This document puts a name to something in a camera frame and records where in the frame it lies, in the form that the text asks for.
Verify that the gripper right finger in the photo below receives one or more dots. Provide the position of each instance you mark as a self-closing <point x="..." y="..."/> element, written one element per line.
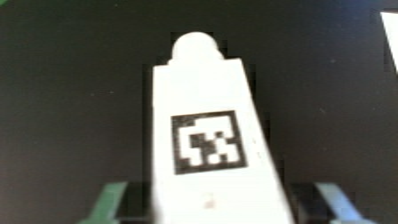
<point x="323" y="205"/>

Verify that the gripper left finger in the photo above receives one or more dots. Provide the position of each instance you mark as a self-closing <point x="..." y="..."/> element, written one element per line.
<point x="122" y="206"/>

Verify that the white table leg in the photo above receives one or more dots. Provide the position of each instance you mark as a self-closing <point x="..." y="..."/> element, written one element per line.
<point x="216" y="183"/>

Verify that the white U-shaped fence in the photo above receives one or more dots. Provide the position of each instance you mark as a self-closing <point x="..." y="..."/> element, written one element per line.
<point x="390" y="21"/>

